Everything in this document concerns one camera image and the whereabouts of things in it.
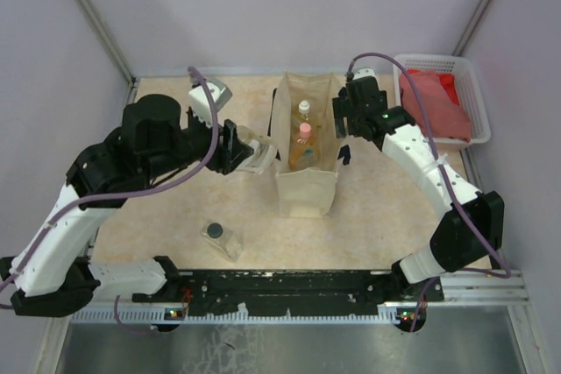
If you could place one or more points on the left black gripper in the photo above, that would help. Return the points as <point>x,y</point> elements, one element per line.
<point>232,152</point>

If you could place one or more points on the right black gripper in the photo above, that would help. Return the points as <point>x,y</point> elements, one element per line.
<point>342,108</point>

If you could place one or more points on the amber bottle white cap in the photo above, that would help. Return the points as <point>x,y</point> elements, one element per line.
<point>263,151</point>

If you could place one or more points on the yellow liquid bottle white cap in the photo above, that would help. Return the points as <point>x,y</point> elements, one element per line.
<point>304,113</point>

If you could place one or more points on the pink cap orange bottle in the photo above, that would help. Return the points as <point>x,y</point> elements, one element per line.
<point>303,140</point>

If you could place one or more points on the beige canvas bag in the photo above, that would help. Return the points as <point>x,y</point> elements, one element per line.
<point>309,191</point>

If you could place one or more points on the clear jar teal lid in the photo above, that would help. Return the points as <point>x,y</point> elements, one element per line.
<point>308,158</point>

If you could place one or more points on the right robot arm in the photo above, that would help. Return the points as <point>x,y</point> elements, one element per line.
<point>471,222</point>

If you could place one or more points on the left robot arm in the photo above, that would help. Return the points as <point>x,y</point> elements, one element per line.
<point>52,277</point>

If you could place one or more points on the clear bottle black cap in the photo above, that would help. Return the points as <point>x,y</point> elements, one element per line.
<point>223,240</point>

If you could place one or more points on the pink red cloth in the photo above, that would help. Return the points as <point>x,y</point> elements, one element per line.
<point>447,118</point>

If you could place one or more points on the white plastic basket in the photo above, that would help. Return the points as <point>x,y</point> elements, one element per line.
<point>467,88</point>

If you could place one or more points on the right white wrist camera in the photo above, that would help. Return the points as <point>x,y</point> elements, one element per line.
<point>364,72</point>

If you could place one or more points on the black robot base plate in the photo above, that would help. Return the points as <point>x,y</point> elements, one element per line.
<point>312,294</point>

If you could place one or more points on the aluminium rail frame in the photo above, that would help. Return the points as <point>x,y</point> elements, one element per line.
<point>461,289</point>

